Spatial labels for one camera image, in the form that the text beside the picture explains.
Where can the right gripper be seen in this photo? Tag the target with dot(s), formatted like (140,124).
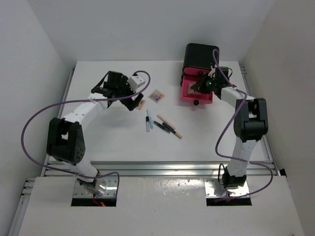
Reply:
(200,86)

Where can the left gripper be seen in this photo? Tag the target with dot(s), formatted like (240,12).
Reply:
(129,103)

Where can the peach eyeshadow palette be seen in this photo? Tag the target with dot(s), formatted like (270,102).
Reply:
(140,105)

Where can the pink drawer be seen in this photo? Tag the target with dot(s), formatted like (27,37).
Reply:
(195,99)
(192,71)

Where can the pink top drawer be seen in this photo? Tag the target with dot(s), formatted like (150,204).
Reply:
(192,71)

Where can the brown concealer palette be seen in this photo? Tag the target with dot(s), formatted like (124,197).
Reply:
(190,91)

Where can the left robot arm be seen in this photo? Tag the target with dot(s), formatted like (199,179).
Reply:
(66,135)

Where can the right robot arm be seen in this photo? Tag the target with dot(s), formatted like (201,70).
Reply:
(250,124)

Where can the clear lip gloss tube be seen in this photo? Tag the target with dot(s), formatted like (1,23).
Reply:
(147,124)

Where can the light blue mascara tube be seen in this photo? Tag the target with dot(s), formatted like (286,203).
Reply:
(150,119)

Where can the colourful eyeshadow palette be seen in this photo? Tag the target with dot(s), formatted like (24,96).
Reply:
(156,96)

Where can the black drawer cabinet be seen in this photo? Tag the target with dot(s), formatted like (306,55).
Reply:
(200,56)

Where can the pink concealer stick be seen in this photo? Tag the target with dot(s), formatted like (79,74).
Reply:
(165,121)

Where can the dark green eyeliner pen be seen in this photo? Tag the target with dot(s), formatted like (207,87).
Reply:
(159,125)

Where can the black gold mascara tube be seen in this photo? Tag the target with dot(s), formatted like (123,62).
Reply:
(172,130)

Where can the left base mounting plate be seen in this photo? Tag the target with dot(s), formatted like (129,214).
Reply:
(101,188)

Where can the base mounting plate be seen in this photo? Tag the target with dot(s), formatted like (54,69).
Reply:
(215,190)
(101,188)

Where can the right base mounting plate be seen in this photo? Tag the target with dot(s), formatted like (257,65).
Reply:
(215,190)

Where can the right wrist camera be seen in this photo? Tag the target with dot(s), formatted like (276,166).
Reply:
(212,71)

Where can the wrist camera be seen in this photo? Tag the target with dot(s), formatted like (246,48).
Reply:
(212,71)
(135,82)

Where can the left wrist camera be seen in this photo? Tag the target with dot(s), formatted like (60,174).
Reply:
(135,82)

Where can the aluminium front rail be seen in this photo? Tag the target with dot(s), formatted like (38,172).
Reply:
(164,169)

